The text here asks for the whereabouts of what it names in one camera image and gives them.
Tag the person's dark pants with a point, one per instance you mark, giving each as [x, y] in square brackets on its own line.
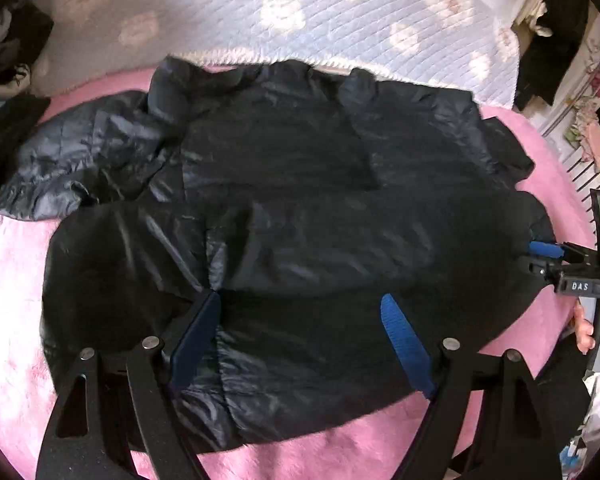
[562, 385]

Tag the white slatted rack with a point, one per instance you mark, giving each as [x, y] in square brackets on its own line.
[575, 160]

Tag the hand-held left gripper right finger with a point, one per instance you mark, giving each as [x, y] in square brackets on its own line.
[405, 345]

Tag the white floral quilted bedspread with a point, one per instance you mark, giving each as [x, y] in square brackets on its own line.
[230, 10]

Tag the black hanging clothes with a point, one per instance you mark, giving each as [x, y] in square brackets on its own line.
[547, 60]

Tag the black puffer jacket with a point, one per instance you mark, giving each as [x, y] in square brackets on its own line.
[280, 185]

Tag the pink floral cloth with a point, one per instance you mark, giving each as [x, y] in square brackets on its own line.
[592, 110]

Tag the pile of dark clothes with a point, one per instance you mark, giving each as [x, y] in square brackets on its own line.
[10, 85]

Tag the person's right hand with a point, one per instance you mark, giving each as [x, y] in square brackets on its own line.
[584, 330]

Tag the pink fluffy blanket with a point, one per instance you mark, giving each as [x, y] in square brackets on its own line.
[20, 285]

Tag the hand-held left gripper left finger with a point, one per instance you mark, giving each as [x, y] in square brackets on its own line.
[196, 340]

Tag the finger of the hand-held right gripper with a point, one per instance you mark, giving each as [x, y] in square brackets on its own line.
[545, 249]
[537, 266]

